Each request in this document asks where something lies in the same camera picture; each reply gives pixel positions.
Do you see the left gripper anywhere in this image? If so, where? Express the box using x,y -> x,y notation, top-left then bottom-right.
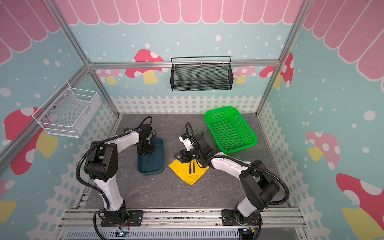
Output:
136,139 -> 155,156

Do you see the white vented cable duct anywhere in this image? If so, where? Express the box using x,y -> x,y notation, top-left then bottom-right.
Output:
64,229 -> 241,240

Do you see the black wire mesh basket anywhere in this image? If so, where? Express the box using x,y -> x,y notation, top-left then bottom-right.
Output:
170,56 -> 234,92

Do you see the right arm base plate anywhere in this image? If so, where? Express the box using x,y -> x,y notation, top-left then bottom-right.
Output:
221,209 -> 263,226

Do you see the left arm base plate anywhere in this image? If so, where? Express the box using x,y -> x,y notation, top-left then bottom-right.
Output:
100,210 -> 144,227

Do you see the green plastic basket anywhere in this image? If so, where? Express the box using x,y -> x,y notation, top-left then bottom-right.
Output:
204,107 -> 258,155

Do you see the dark teal plastic tray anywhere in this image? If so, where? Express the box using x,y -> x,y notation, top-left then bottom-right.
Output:
137,139 -> 165,176

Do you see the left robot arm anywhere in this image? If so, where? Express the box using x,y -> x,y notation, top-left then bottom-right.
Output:
76,123 -> 156,224

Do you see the yellow paper napkin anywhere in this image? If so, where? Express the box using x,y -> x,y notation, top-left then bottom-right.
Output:
169,160 -> 210,186

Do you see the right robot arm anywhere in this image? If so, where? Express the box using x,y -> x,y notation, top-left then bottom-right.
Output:
174,133 -> 290,225

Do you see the white wire mesh basket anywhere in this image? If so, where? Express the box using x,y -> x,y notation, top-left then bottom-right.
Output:
32,82 -> 102,138

